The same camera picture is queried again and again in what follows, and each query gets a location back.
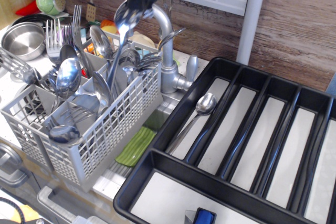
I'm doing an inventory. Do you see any grey metal post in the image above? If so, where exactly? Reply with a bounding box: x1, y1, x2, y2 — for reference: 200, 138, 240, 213
236, 0, 263, 65

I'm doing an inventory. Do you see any grey plastic cutlery basket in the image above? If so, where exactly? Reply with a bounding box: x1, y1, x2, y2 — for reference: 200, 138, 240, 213
0, 32, 163, 194

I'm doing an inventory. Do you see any black cutlery tray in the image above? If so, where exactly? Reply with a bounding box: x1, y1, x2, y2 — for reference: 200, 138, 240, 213
113, 58, 335, 223

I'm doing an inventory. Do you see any steel spoon in tray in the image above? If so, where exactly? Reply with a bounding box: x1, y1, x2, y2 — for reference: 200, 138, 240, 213
166, 93, 217, 154

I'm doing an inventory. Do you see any green toy apple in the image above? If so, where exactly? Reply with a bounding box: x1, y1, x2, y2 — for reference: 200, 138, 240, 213
36, 0, 60, 16

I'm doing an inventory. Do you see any steel spoon bowl front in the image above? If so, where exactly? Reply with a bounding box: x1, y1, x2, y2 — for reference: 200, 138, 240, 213
49, 125, 80, 144

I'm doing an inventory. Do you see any tall steel fork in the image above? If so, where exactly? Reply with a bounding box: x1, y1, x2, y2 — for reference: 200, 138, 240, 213
71, 5, 92, 78

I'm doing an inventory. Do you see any large steel spoon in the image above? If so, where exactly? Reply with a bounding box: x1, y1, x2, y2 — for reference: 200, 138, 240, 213
56, 58, 81, 99

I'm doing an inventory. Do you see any round steel pan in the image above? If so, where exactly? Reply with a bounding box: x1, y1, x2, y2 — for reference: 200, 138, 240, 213
1, 22, 46, 61

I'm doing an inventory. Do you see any steel slotted spatula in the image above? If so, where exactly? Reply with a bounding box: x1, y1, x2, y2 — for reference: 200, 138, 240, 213
1, 47, 40, 84

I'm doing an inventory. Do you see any blue object at bottom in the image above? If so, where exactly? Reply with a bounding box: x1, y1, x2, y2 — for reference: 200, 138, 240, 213
194, 208, 216, 224

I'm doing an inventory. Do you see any white plastic fork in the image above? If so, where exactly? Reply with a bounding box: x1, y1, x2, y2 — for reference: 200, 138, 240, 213
45, 19, 62, 65

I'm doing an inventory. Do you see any red toy pepper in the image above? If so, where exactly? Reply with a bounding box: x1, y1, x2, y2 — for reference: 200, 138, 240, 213
15, 0, 40, 16

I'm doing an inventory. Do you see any small steel spoon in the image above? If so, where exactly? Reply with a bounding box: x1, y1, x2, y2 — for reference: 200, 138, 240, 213
107, 0, 143, 90

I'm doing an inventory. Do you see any silver toy faucet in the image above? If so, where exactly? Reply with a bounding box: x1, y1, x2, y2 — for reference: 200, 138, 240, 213
152, 4, 198, 93

